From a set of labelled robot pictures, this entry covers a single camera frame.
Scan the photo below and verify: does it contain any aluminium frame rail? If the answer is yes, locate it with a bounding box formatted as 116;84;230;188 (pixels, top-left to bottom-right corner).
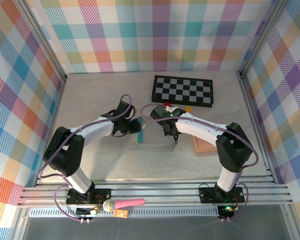
16;175;295;208

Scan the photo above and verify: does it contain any black white checkerboard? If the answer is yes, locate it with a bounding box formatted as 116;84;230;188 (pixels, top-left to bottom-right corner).
151;74;214;109

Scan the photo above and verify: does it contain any pink paper box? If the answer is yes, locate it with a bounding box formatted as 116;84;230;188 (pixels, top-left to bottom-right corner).
192;136;220;154

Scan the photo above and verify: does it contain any aluminium corner post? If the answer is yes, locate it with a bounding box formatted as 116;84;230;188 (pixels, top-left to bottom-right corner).
239;0;290;76
13;0;68;83

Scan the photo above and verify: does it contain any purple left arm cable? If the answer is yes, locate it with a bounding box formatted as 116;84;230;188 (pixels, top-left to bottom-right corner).
37;94;135;223

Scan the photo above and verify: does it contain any aluminium side rail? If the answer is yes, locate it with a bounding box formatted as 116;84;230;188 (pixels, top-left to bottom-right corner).
236;71;277;185
34;74;67;187

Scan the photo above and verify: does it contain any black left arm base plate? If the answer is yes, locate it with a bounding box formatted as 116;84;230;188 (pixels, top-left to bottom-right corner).
65;188;112;205

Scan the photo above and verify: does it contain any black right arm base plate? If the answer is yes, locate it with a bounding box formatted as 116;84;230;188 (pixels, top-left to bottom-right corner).
198;186;246;204

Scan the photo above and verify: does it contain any black electronics box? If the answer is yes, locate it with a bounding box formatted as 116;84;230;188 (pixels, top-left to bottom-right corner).
218;205;235;217
76;206;101;217

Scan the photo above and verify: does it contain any pink handled white microphone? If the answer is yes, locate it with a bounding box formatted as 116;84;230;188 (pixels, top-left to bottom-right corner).
102;197;146;212

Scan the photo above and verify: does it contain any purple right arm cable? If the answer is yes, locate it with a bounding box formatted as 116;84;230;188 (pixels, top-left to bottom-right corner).
140;103;260;222

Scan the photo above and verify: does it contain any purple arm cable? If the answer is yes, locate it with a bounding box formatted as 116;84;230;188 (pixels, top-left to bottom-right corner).
37;94;135;223
140;103;260;222

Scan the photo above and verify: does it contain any blue paper box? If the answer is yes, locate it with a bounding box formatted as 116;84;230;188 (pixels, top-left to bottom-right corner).
137;117;178;145

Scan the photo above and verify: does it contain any small orange circuit board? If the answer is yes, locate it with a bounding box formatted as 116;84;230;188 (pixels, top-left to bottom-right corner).
114;209;129;219

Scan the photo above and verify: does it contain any slotted grey cable duct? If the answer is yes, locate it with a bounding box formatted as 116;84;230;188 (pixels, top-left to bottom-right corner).
29;208;221;218

